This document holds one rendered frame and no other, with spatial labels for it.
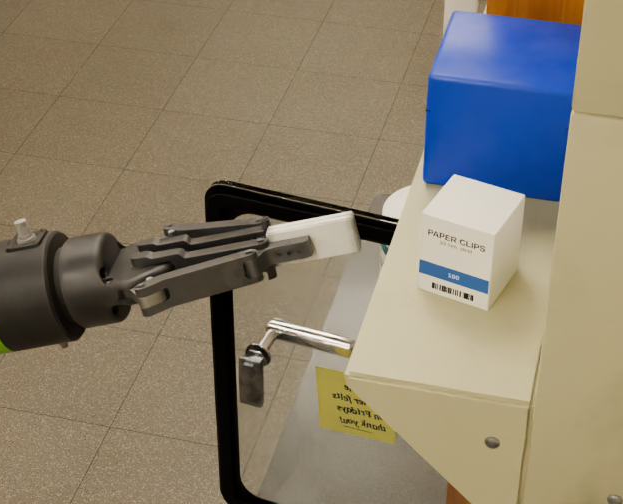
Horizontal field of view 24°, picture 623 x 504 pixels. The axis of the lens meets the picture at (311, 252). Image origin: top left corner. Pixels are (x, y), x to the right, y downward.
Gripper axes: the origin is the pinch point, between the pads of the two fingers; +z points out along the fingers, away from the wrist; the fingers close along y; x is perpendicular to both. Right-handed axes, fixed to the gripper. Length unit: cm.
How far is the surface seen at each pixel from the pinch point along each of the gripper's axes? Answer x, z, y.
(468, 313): -2.1, 12.9, -21.5
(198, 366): 96, -67, 168
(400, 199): 22, -1, 59
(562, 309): -6.3, 19.0, -31.1
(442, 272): -4.7, 11.7, -20.3
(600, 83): -19.9, 23.1, -34.0
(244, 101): 73, -66, 277
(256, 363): 16.2, -10.7, 11.8
